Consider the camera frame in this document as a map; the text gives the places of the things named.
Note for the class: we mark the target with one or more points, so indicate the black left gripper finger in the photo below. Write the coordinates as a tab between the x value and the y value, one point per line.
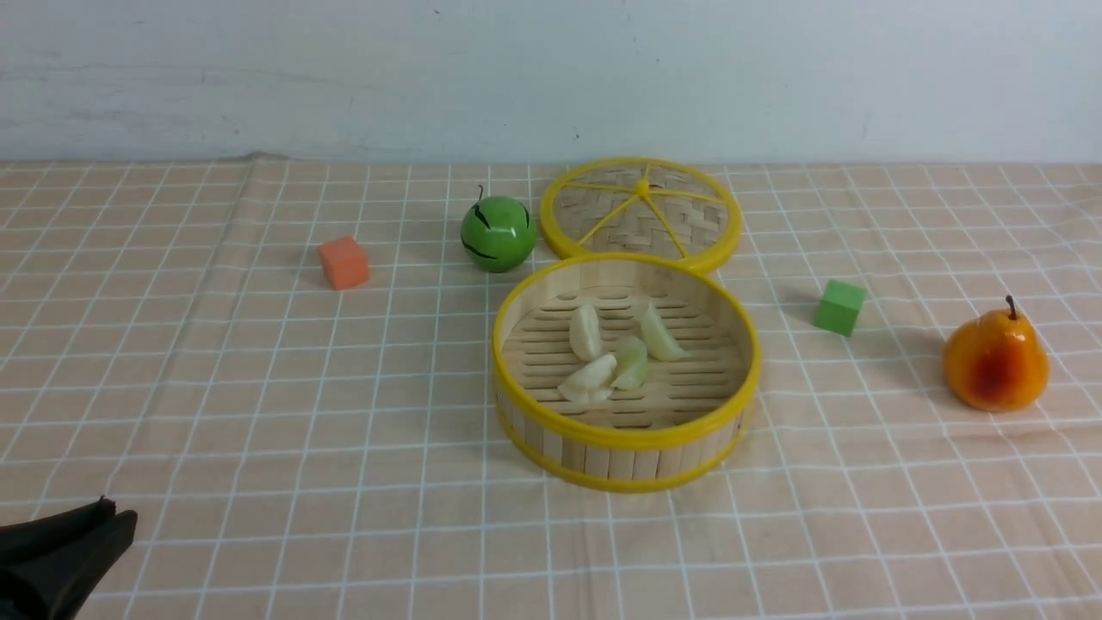
50	565

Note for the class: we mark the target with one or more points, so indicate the white dumpling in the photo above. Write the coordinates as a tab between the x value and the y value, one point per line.
584	332
592	383

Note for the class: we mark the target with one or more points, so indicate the yellowish green dumpling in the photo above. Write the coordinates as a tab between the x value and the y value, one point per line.
632	363

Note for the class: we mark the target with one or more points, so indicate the pale dumpling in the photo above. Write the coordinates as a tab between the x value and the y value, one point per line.
659	340

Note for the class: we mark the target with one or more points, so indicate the bamboo steamer tray yellow rim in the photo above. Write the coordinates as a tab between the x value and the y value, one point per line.
685	419

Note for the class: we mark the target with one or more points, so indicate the bamboo steamer lid yellow rim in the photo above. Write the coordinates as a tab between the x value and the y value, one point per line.
648	206

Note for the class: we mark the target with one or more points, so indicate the checkered beige tablecloth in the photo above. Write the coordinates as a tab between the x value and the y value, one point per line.
169	340

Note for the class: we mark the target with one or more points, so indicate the orange foam cube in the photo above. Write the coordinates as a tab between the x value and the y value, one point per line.
344	263

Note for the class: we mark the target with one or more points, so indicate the green toy watermelon ball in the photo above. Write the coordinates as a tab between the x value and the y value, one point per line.
497	232

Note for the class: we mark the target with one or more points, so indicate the green foam cube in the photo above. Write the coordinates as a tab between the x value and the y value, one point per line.
839	307

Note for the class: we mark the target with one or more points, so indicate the orange toy pear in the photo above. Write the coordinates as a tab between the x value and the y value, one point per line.
996	363

